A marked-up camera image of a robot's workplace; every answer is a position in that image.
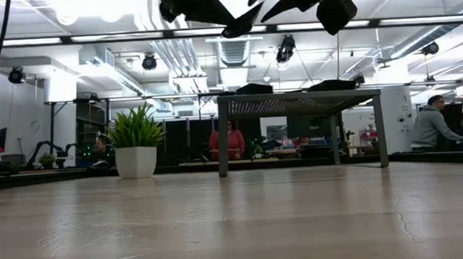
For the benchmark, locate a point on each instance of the grey perforated metal shelf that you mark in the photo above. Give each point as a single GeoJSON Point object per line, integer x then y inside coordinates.
{"type": "Point", "coordinates": [293, 96]}

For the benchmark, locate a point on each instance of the silver ventilation duct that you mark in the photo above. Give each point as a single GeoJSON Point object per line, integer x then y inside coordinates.
{"type": "Point", "coordinates": [234, 52]}

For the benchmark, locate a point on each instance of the small background potted plant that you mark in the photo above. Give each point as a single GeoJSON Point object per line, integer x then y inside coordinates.
{"type": "Point", "coordinates": [47, 159]}

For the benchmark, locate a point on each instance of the black computer monitor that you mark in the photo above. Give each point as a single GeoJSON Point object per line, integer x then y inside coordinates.
{"type": "Point", "coordinates": [0, 138]}

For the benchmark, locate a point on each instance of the black ceiling spotlight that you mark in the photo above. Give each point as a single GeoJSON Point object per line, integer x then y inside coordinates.
{"type": "Point", "coordinates": [429, 48]}
{"type": "Point", "coordinates": [16, 75]}
{"type": "Point", "coordinates": [285, 48]}
{"type": "Point", "coordinates": [149, 61]}

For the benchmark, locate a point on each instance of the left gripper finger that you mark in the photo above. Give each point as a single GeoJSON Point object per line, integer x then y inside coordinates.
{"type": "Point", "coordinates": [242, 24]}

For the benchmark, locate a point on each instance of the green plant in white pot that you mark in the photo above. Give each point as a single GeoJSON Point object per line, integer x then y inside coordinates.
{"type": "Point", "coordinates": [136, 162]}

